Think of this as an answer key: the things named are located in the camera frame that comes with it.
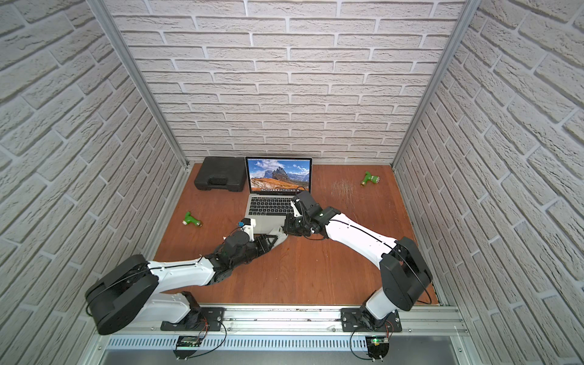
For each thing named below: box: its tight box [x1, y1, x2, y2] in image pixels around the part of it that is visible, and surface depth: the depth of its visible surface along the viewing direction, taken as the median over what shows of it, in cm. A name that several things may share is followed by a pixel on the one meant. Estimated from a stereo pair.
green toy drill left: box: [182, 211, 203, 228], surface depth 98 cm
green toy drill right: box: [360, 171, 381, 188], surface depth 112 cm
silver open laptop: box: [244, 156, 314, 234], surface depth 102 cm
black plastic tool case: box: [193, 156, 248, 193], surface depth 109 cm
